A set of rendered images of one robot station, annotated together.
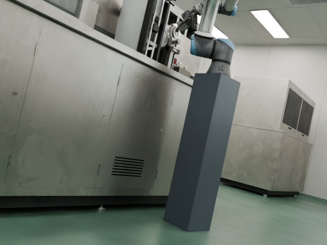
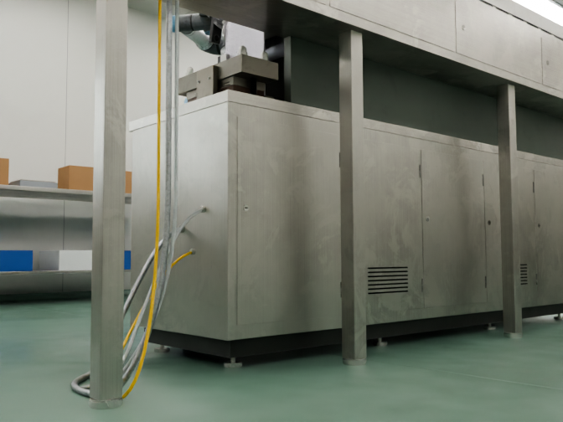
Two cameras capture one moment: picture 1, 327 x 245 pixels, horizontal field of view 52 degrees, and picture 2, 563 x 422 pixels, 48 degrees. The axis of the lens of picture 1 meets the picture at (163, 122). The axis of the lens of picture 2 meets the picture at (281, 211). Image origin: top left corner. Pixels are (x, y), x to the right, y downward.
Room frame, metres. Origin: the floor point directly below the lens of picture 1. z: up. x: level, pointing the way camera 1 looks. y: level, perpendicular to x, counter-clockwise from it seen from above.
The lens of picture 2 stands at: (4.91, 0.69, 0.36)
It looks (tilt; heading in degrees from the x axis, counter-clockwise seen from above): 4 degrees up; 191
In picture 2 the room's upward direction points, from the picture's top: straight up
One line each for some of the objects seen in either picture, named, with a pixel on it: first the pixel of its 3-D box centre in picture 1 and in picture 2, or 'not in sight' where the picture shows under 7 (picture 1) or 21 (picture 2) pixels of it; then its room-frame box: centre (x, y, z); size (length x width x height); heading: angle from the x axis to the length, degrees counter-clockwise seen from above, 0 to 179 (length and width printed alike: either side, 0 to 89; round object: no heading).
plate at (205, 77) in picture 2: not in sight; (206, 84); (2.81, 0.03, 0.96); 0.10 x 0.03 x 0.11; 52
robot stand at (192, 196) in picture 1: (202, 150); not in sight; (2.02, -0.26, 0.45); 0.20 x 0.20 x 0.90; 43
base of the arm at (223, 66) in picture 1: (219, 69); not in sight; (2.02, -0.26, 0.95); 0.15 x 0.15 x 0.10
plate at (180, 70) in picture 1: (164, 72); (224, 79); (2.73, 0.08, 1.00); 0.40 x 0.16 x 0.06; 52
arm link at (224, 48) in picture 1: (222, 50); not in sight; (2.02, -0.25, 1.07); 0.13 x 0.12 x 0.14; 90
